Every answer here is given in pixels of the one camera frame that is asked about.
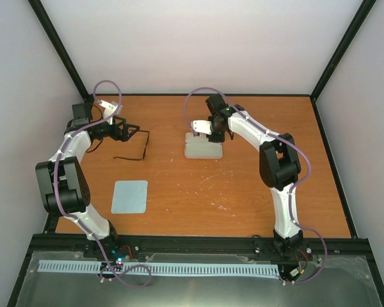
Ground pink glasses case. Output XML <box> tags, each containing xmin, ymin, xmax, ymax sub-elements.
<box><xmin>184</xmin><ymin>132</ymin><xmax>223</xmax><ymax>159</ymax></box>

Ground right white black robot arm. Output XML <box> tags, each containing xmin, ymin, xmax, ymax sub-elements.
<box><xmin>204</xmin><ymin>94</ymin><xmax>303</xmax><ymax>258</ymax></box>

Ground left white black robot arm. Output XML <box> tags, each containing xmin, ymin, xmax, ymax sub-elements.
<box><xmin>35</xmin><ymin>100</ymin><xmax>140</xmax><ymax>258</ymax></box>

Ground light blue cleaning cloth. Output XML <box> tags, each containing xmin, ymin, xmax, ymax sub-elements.
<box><xmin>111</xmin><ymin>180</ymin><xmax>148</xmax><ymax>214</ymax></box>

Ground black thin-frame sunglasses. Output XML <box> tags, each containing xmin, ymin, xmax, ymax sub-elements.
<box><xmin>113</xmin><ymin>130</ymin><xmax>150</xmax><ymax>161</ymax></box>

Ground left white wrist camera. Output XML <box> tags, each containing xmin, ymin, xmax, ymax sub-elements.
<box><xmin>99</xmin><ymin>100</ymin><xmax>122</xmax><ymax>125</ymax></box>

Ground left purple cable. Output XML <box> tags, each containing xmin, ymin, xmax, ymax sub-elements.
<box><xmin>52</xmin><ymin>79</ymin><xmax>152</xmax><ymax>288</ymax></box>

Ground left black frame post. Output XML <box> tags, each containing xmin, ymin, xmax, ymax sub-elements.
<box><xmin>28</xmin><ymin>0</ymin><xmax>93</xmax><ymax>103</ymax></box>

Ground black frame post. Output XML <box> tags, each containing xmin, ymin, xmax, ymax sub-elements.
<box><xmin>28</xmin><ymin>0</ymin><xmax>93</xmax><ymax>103</ymax></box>
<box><xmin>310</xmin><ymin>0</ymin><xmax>376</xmax><ymax>103</ymax></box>

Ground light blue slotted cable duct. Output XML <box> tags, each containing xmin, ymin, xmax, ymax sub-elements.
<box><xmin>37</xmin><ymin>260</ymin><xmax>280</xmax><ymax>279</ymax></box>

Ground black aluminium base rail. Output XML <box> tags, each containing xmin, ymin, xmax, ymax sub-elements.
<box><xmin>30</xmin><ymin>233</ymin><xmax>371</xmax><ymax>264</ymax></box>

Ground right black frame post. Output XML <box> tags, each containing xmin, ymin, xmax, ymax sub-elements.
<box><xmin>310</xmin><ymin>0</ymin><xmax>376</xmax><ymax>103</ymax></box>

